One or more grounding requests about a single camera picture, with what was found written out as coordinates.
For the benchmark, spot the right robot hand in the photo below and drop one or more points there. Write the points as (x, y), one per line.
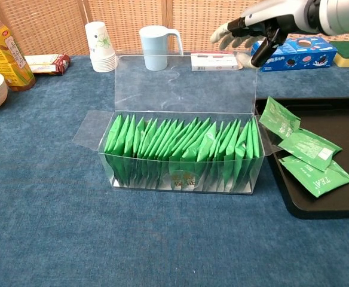
(282, 18)

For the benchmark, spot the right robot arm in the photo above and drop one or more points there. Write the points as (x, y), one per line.
(344, 15)

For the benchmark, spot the blue cookie box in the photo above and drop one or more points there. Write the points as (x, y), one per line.
(306, 56)

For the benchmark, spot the white red card box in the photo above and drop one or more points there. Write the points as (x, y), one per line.
(213, 62)

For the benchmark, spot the clear plastic tea box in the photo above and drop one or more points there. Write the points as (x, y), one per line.
(177, 89)

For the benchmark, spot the green tea packet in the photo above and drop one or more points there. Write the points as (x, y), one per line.
(318, 182)
(309, 149)

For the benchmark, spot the green tea packet bottom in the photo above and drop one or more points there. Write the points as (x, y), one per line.
(318, 182)

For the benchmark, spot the yellow drink bottle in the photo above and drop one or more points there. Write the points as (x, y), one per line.
(4, 53)

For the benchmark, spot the woven wooden folding screen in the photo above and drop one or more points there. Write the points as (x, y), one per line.
(117, 18)

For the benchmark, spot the white paper cup stack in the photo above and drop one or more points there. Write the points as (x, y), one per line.
(101, 51)

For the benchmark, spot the black tray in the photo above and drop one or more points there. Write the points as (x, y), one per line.
(327, 206)

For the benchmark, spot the red white snack pack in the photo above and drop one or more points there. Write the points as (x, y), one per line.
(49, 64)

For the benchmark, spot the blue table cloth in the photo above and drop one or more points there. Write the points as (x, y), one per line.
(73, 239)

